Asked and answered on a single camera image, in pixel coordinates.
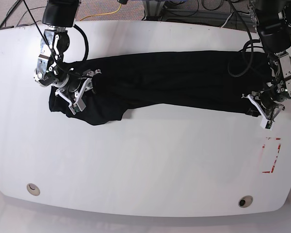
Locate yellow cable on floor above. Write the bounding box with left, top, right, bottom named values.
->
left=80, top=4, right=122, bottom=22

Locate black cable image right arm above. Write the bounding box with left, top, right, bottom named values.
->
left=226, top=0, right=270, bottom=78

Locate black t-shirt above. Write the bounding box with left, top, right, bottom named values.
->
left=49, top=51, right=272, bottom=126

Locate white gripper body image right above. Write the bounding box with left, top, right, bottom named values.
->
left=242, top=91, right=285, bottom=130

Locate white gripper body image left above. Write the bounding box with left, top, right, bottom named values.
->
left=54, top=69, right=101, bottom=115

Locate left table cable grommet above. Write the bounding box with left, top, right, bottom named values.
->
left=26, top=183, right=40, bottom=196

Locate right table cable grommet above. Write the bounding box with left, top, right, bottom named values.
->
left=238, top=196, right=253, bottom=208

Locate table cable grommet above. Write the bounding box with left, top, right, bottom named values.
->
left=26, top=183, right=40, bottom=196
left=238, top=196, right=253, bottom=208

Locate red tape rectangle marking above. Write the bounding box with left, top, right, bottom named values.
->
left=259, top=137, right=282, bottom=174

